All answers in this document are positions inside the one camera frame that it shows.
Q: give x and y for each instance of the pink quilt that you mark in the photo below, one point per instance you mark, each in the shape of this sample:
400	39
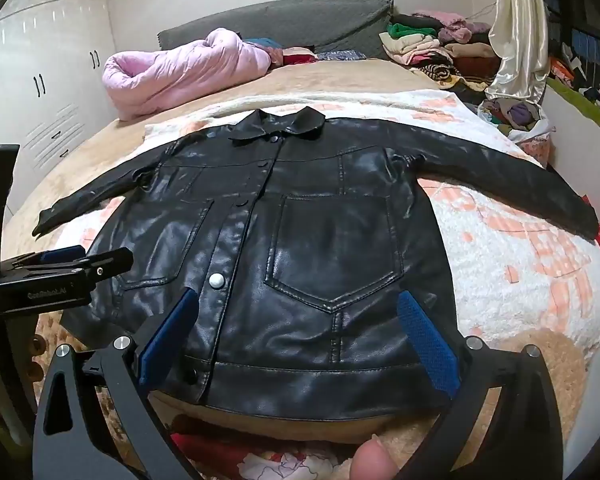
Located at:
180	70

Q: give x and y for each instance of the blue patterned garment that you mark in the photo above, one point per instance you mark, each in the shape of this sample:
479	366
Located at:
340	55

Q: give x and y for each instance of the grey headboard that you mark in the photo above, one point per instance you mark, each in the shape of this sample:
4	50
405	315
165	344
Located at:
290	25

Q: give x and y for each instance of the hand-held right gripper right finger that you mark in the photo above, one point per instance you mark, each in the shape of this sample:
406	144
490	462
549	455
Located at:
427	345

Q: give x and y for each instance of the bag of clothes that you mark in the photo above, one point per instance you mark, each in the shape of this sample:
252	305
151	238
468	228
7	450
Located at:
510	115

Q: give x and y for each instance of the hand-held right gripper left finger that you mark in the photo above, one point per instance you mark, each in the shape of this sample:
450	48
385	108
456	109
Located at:
172	330

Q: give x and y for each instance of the person's right hand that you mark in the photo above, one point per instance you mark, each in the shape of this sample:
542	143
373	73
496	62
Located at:
375	460

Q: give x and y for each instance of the red floral cloth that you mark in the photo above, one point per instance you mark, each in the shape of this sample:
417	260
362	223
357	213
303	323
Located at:
260	465

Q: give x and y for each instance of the brown fuzzy blanket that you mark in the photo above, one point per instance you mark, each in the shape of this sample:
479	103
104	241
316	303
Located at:
570	360

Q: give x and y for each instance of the person's left hand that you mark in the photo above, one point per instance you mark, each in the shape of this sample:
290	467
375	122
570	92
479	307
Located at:
38	357

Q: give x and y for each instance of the green-edged ledge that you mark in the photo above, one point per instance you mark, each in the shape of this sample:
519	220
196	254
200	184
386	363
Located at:
580	102

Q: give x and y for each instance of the beige bed sheet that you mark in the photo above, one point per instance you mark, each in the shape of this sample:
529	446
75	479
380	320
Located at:
330	77

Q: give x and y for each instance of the black leather jacket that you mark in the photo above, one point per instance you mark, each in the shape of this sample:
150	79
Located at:
305	260

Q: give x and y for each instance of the cream satin curtain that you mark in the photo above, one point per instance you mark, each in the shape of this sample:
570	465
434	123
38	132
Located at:
520	35

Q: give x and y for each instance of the teal garment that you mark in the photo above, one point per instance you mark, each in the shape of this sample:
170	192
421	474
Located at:
262	44

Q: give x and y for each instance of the red garment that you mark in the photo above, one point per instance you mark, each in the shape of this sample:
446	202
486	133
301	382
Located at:
297	56

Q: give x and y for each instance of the white wardrobe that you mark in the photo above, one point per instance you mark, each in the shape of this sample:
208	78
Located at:
45	60

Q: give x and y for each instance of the white orange printed blanket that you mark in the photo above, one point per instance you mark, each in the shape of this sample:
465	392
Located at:
505	260

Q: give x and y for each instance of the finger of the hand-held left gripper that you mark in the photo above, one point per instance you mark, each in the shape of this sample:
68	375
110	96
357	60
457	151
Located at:
110	261
65	253

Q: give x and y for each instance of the pile of folded clothes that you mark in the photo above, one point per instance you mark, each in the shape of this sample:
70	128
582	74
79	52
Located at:
420	45

